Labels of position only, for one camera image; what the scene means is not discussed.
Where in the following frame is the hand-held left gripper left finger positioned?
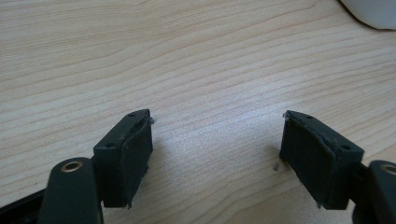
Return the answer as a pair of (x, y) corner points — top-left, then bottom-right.
(92, 108), (154, 209)

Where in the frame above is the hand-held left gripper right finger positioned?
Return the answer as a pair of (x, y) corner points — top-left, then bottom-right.
(278, 109), (365, 210)

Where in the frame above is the grey plastic storage box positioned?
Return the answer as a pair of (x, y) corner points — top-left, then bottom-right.
(338, 0), (396, 32)

